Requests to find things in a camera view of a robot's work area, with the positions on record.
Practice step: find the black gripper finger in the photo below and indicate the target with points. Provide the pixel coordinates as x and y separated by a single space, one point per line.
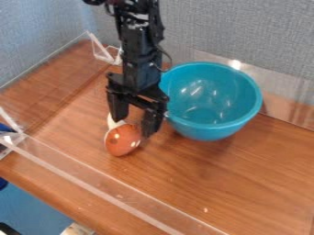
151 121
118 106

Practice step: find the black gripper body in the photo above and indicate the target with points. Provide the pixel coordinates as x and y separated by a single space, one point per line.
138 82

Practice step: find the blue plastic bowl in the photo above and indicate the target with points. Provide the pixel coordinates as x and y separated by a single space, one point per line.
214 99

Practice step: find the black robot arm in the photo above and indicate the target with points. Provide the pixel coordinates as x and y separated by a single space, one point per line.
139 26

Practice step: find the clear acrylic barrier wall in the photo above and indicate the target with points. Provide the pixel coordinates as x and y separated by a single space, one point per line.
242 186

